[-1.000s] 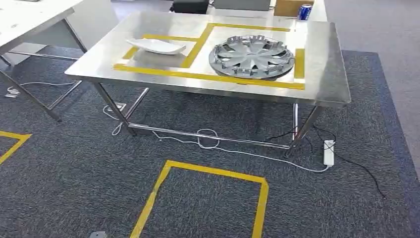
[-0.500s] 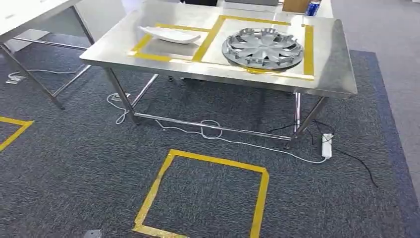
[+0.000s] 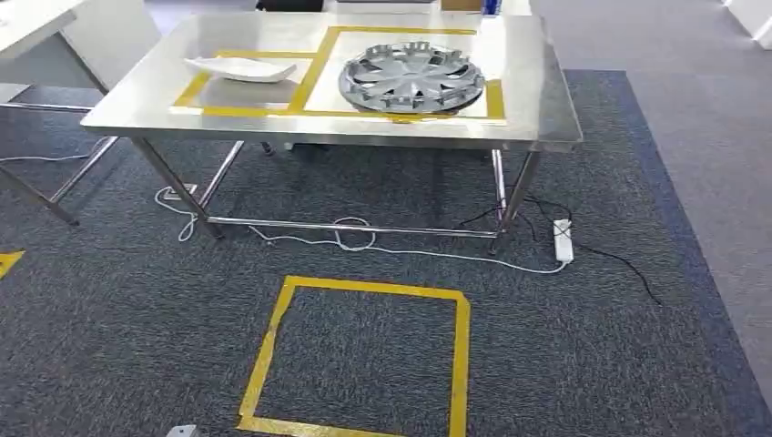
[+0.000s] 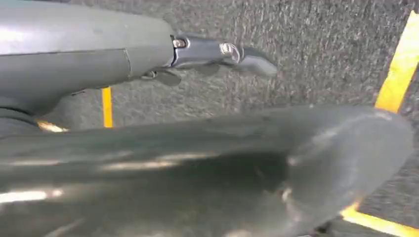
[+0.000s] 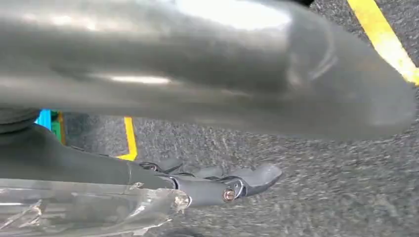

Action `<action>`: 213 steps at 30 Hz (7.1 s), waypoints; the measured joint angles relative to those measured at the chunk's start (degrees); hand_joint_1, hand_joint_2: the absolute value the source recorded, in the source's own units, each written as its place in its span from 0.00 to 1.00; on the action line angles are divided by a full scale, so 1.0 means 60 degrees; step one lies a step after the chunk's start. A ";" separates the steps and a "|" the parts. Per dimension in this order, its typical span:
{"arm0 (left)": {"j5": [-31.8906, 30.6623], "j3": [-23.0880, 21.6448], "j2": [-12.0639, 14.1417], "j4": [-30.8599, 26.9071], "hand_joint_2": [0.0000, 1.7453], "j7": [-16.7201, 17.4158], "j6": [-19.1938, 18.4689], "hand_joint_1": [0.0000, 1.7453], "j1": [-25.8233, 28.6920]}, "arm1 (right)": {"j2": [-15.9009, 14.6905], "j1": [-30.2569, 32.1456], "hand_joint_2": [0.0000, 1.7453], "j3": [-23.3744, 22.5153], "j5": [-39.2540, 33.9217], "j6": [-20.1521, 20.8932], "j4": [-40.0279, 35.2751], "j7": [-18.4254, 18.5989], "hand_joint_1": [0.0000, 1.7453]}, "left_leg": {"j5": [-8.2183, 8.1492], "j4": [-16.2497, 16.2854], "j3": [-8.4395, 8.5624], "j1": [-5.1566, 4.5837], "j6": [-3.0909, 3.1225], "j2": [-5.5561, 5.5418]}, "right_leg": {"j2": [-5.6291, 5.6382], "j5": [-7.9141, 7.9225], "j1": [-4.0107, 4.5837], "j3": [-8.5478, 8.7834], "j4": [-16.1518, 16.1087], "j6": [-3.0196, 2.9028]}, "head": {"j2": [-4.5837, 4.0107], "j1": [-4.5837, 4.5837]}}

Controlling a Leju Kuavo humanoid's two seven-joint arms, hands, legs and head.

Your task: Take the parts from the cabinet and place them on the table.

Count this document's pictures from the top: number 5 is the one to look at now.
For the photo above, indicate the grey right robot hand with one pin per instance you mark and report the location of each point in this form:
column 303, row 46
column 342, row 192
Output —
column 196, row 62

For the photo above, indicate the orange strip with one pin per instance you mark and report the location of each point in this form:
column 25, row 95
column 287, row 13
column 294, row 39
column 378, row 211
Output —
column 61, row 127

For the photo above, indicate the green object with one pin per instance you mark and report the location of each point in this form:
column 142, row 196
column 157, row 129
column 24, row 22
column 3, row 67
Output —
column 56, row 127

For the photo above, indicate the blue object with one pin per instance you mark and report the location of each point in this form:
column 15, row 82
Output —
column 44, row 119

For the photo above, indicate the right arm ribbed grey sleeve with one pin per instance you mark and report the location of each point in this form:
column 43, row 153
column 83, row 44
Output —
column 14, row 120

